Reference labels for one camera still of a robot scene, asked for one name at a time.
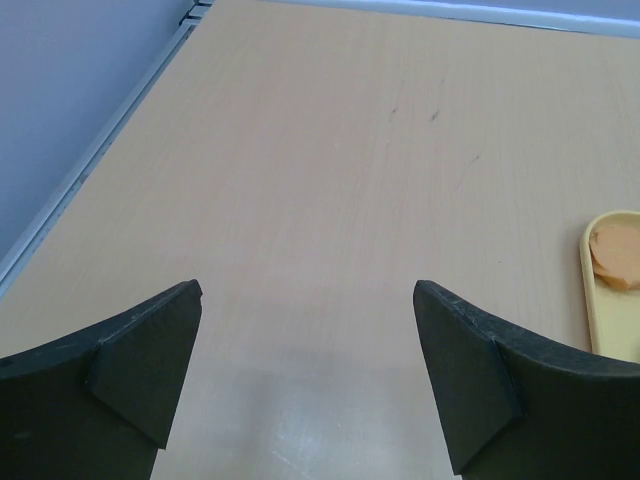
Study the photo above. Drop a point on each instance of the yellow cookie tray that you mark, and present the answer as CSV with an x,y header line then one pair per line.
x,y
613,315

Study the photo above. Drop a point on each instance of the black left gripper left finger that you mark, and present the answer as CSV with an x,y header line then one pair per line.
x,y
99,403

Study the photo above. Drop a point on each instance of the plain round tan cookie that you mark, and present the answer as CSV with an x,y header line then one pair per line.
x,y
615,255

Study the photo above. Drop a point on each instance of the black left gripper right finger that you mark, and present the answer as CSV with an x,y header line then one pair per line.
x,y
513,404

